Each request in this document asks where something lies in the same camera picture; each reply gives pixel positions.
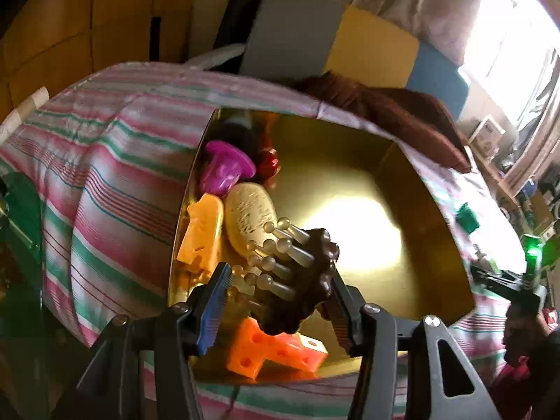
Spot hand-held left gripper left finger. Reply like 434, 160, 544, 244
52, 262, 232, 420

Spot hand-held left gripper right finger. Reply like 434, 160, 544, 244
321, 267, 502, 420

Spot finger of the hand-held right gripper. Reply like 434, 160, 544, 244
471, 267, 519, 292

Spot dark brown massage brush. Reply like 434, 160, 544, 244
234, 216, 340, 335

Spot green plastic spool piece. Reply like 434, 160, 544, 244
455, 202, 481, 233

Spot orange linked cubes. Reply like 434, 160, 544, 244
226, 318, 329, 379

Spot yellow puzzle block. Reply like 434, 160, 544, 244
176, 193, 225, 274

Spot gold-lined brown box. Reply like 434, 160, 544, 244
166, 107, 477, 381

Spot purple plastic spool piece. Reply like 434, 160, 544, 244
200, 140, 257, 197

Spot red glossy item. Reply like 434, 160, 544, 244
256, 146, 281, 180

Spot person's right forearm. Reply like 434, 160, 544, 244
490, 356, 560, 420

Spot person's right hand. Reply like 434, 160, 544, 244
502, 302, 547, 359

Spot wooden shelf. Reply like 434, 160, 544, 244
464, 114, 560, 228

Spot white cardboard box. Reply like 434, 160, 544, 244
470, 116, 504, 149

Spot striped blanket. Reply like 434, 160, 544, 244
0, 61, 560, 420

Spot brown cloth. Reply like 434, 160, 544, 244
302, 74, 473, 173

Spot blue headboard panel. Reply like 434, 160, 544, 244
405, 44, 469, 119

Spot dark green object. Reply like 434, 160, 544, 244
0, 173, 44, 272

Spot white pillow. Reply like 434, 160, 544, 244
186, 44, 246, 71

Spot yellow headboard panel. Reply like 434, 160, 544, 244
324, 4, 421, 90

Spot pale curtain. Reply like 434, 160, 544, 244
354, 0, 508, 66

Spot grey headboard panel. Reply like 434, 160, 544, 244
240, 0, 346, 82

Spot black upright item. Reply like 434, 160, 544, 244
212, 0, 274, 51

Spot wooden wardrobe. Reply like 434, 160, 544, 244
0, 0, 202, 110

